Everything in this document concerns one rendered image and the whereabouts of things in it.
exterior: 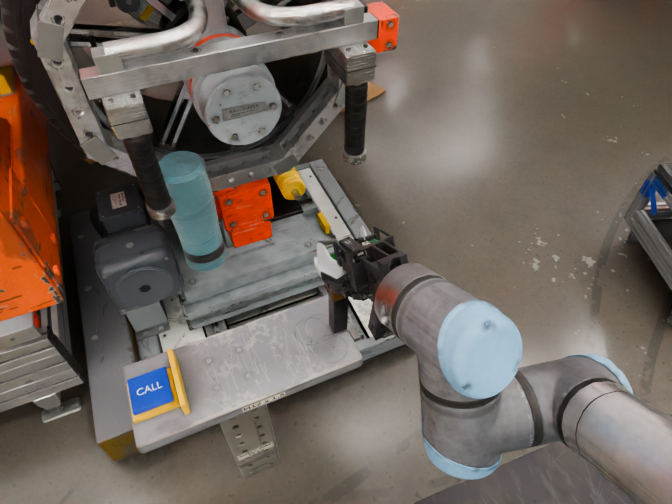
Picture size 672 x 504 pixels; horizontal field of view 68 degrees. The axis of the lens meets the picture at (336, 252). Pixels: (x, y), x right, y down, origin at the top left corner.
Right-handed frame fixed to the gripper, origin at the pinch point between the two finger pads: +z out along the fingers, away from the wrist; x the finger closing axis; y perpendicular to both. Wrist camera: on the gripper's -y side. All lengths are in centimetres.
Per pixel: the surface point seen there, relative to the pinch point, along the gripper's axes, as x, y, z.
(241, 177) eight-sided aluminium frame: 3.8, 7.6, 36.9
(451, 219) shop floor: -74, -42, 73
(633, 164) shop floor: -159, -46, 64
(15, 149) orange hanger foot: 44, 24, 52
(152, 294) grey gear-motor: 31, -18, 54
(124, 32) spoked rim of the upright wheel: 17, 40, 35
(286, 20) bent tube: -1.6, 35.8, 2.9
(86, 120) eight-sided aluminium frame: 28.2, 27.6, 29.8
